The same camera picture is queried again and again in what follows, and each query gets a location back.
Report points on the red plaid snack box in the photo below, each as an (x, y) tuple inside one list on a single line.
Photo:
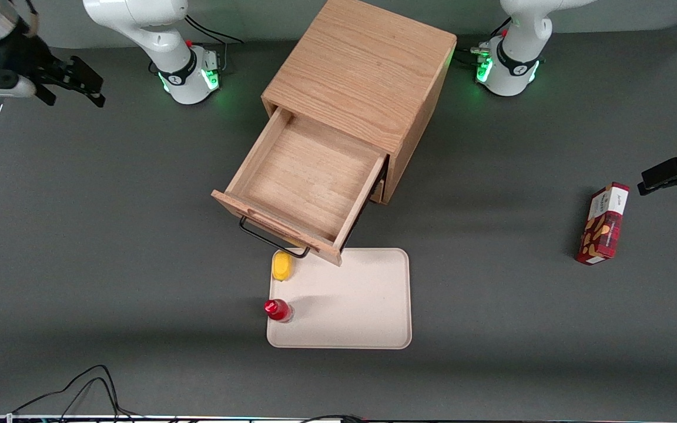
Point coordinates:
[(604, 226)]

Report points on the red capped bottle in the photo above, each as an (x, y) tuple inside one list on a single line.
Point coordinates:
[(277, 309)]

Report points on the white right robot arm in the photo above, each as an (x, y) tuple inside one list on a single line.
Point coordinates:
[(156, 35)]

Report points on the wooden drawer cabinet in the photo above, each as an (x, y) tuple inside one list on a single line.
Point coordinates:
[(362, 64)]

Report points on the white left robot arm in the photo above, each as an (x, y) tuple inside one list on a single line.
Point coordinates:
[(518, 64)]

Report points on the beige plastic tray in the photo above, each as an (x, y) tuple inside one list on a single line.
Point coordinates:
[(356, 299)]

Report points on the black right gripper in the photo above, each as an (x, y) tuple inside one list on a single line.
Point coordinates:
[(19, 57)]

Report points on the yellow plastic bottle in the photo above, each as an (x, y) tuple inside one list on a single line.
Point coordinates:
[(282, 267)]

